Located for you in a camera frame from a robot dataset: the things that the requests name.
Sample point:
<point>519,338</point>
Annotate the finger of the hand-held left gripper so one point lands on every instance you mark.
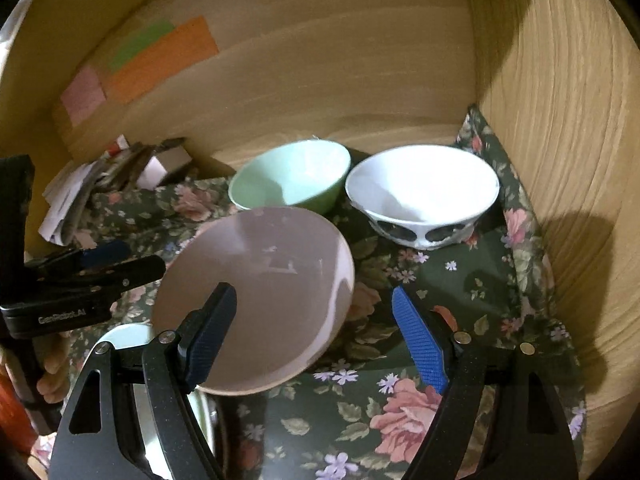
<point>102,254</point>
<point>135,271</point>

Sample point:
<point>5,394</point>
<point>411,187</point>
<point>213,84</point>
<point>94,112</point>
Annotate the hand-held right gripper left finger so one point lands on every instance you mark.
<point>210,340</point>

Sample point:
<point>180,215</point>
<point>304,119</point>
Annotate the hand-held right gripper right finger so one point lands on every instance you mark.
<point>420,340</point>

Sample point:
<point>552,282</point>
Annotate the mauve shallow bowl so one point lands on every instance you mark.
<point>260,270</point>

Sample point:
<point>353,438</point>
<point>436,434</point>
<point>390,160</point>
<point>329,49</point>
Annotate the person's left hand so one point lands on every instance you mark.
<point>54,365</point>

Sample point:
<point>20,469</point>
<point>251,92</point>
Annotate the pile of white papers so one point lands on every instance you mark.
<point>65,195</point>

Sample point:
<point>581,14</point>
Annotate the dark floral tablecloth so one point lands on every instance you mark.
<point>480,280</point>

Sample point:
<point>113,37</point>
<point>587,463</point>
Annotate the white folded card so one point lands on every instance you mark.
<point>152,172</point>

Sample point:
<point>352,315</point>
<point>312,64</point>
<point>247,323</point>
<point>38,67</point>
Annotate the orange cloth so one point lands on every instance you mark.
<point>10,400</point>

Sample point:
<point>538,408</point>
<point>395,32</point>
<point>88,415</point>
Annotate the red and white tube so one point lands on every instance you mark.
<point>119,145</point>

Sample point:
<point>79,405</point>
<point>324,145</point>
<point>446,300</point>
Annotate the white bowl with black spots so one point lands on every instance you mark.
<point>420,190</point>

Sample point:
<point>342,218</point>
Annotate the pink sticky note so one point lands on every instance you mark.
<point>82,95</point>

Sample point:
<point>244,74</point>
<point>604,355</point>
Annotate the mint green bowl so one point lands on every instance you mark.
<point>290,180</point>

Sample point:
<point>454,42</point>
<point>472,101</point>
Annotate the orange sticky note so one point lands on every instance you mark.
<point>165,65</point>

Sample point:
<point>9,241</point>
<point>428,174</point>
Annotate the green sticky note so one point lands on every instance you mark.
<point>140,45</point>

